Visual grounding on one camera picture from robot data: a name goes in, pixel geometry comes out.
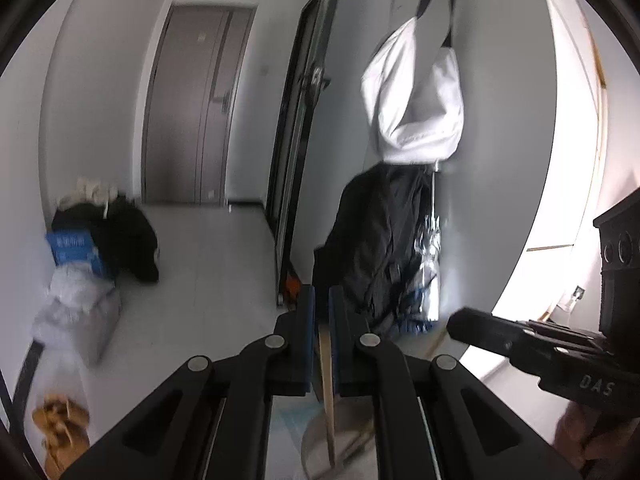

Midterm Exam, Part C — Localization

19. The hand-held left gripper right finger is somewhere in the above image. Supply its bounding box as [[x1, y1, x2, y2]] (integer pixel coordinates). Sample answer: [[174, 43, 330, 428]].
[[327, 285, 583, 480]]

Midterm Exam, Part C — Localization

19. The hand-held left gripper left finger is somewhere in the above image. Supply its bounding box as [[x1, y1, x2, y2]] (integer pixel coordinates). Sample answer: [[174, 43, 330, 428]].
[[60, 284, 317, 480]]

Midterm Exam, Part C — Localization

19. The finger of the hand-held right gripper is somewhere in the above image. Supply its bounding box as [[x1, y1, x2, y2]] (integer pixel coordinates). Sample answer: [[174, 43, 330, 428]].
[[446, 308, 608, 376]]

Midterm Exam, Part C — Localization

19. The wooden chopstick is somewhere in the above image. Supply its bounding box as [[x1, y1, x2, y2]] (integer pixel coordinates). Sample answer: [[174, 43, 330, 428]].
[[320, 332, 337, 466]]

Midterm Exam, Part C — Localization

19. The white utensil holder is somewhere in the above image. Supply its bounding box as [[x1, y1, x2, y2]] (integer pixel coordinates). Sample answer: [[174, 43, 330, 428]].
[[300, 405, 381, 480]]

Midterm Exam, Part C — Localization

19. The person's right hand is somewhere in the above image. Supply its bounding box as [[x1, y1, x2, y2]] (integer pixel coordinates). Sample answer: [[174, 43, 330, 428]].
[[552, 400, 632, 472]]

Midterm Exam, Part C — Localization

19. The clear folded umbrella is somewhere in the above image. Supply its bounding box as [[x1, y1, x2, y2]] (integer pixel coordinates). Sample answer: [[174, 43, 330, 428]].
[[415, 160, 444, 323]]

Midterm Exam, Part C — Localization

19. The teal checked mat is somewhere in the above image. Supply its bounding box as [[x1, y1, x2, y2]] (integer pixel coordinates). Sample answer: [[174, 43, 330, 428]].
[[272, 400, 323, 441]]

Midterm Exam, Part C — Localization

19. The black jacket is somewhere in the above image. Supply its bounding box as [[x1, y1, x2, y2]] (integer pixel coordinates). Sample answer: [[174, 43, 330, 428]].
[[312, 162, 441, 336]]

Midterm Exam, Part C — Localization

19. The black clothes pile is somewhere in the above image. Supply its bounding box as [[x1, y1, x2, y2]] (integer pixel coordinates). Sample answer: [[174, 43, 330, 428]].
[[52, 195, 160, 283]]

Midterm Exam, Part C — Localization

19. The grey parcel bag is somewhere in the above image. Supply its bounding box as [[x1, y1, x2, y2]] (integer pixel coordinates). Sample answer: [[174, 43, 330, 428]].
[[32, 290, 122, 367]]

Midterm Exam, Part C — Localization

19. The white tote bag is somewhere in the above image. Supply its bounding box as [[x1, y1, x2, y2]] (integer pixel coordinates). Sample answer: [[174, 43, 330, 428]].
[[361, 0, 466, 164]]

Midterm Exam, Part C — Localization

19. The white parcel bag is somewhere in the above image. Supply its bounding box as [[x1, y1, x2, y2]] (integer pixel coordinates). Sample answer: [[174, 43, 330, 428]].
[[47, 265, 118, 311]]

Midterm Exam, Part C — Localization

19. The blue cardboard box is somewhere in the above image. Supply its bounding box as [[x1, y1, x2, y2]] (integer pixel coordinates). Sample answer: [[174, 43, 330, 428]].
[[45, 230, 113, 278]]

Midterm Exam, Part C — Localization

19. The grey door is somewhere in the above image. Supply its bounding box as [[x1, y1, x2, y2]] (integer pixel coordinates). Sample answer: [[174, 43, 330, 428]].
[[142, 5, 258, 206]]

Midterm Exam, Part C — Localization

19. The beige cloth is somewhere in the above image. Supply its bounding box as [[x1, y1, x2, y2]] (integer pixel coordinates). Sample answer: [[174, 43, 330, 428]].
[[57, 176, 119, 211]]

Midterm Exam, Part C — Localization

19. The tan suede shoe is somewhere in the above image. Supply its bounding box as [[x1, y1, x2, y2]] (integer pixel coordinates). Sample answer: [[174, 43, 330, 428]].
[[42, 432, 92, 478], [32, 396, 91, 441]]

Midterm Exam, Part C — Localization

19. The black sliding door frame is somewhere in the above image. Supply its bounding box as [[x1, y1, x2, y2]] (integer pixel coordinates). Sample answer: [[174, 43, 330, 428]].
[[265, 0, 347, 307]]

